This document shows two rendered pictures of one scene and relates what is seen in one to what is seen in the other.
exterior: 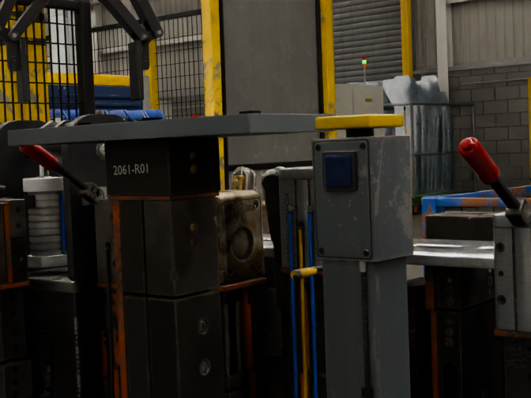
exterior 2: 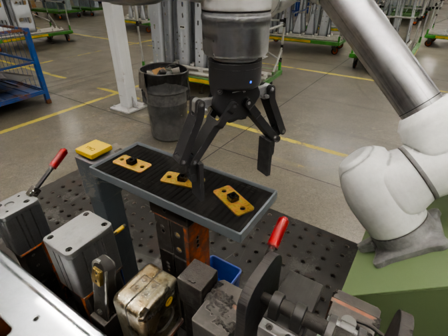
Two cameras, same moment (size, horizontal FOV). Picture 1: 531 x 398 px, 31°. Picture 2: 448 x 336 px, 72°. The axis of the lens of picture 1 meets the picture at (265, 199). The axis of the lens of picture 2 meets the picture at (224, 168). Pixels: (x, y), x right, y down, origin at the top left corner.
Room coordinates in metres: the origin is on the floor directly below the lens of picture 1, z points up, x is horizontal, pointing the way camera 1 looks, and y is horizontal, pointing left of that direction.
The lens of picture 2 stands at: (1.56, 0.15, 1.51)
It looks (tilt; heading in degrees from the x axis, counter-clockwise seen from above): 32 degrees down; 174
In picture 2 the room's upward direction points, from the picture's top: straight up
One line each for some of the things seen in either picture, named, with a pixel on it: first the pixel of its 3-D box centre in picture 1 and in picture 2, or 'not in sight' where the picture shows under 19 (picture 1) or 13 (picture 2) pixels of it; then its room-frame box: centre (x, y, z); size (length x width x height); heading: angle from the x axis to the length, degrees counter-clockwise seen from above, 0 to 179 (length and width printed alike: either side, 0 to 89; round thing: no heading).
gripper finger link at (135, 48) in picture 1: (136, 71); (197, 179); (1.15, 0.15, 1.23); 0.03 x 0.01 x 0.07; 26
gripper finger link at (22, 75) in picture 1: (22, 71); (265, 156); (1.09, 0.27, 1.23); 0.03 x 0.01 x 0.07; 26
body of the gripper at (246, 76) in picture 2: not in sight; (234, 89); (1.12, 0.21, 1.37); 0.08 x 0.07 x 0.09; 116
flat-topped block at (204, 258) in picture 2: (170, 340); (185, 261); (1.05, 0.11, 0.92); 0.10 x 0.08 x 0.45; 51
